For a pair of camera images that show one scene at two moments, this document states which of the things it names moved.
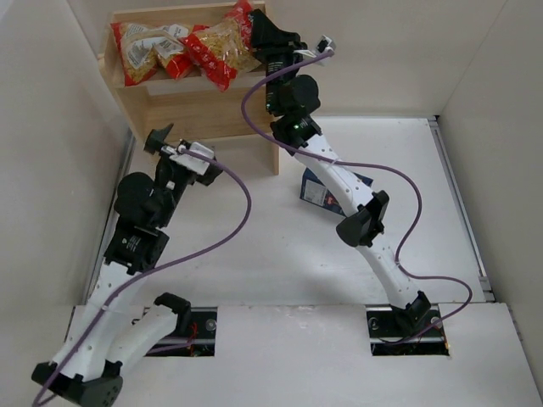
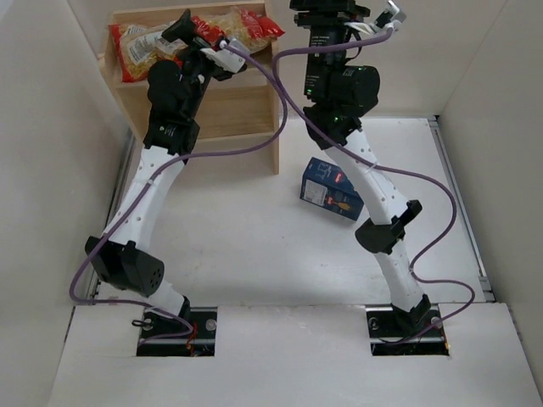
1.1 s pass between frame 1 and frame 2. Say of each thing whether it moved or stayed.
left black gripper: moved
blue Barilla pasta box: stayed
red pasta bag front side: moved
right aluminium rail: stayed
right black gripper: moved
